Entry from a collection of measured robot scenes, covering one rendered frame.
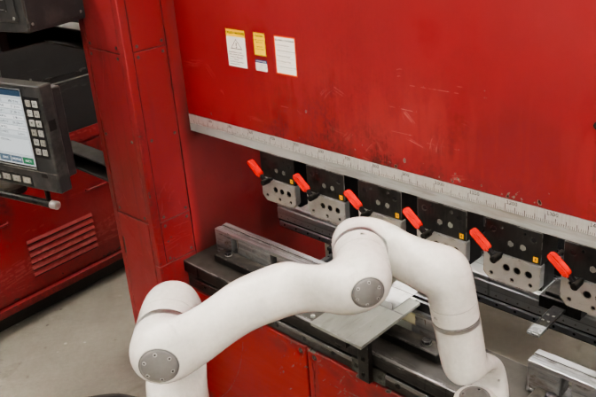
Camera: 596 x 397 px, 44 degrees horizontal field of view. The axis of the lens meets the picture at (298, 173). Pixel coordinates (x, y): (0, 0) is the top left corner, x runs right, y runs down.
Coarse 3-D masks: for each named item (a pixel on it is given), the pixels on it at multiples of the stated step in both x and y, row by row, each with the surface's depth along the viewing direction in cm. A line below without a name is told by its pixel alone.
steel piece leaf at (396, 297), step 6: (390, 294) 210; (396, 294) 209; (402, 294) 209; (408, 294) 209; (384, 300) 204; (390, 300) 207; (396, 300) 206; (402, 300) 206; (384, 306) 204; (390, 306) 203; (396, 306) 204
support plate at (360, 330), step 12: (408, 300) 206; (372, 312) 202; (384, 312) 202; (408, 312) 202; (312, 324) 200; (324, 324) 199; (336, 324) 198; (348, 324) 198; (360, 324) 197; (372, 324) 197; (384, 324) 197; (336, 336) 194; (348, 336) 193; (360, 336) 193; (372, 336) 192; (360, 348) 189
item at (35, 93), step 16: (0, 80) 231; (16, 80) 229; (32, 96) 223; (48, 96) 223; (32, 112) 226; (48, 112) 224; (64, 112) 234; (32, 128) 229; (48, 128) 225; (64, 128) 235; (32, 144) 232; (48, 144) 228; (64, 144) 235; (0, 160) 244; (48, 160) 231; (64, 160) 233; (0, 176) 246; (16, 176) 242; (32, 176) 238; (48, 176) 233; (64, 176) 233
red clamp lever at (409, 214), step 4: (404, 208) 190; (408, 208) 190; (404, 212) 189; (408, 212) 189; (412, 212) 190; (408, 216) 189; (412, 216) 189; (416, 216) 189; (412, 220) 188; (416, 220) 188; (412, 224) 189; (416, 224) 188; (420, 224) 188; (416, 228) 188; (420, 228) 188; (424, 232) 187; (428, 232) 188; (432, 232) 189; (420, 236) 188; (424, 236) 187; (428, 236) 188
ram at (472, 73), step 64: (192, 0) 228; (256, 0) 208; (320, 0) 191; (384, 0) 177; (448, 0) 164; (512, 0) 154; (576, 0) 144; (192, 64) 239; (320, 64) 199; (384, 64) 183; (448, 64) 170; (512, 64) 159; (576, 64) 148; (192, 128) 251; (256, 128) 227; (320, 128) 207; (384, 128) 190; (448, 128) 176; (512, 128) 164; (576, 128) 153; (512, 192) 169; (576, 192) 158
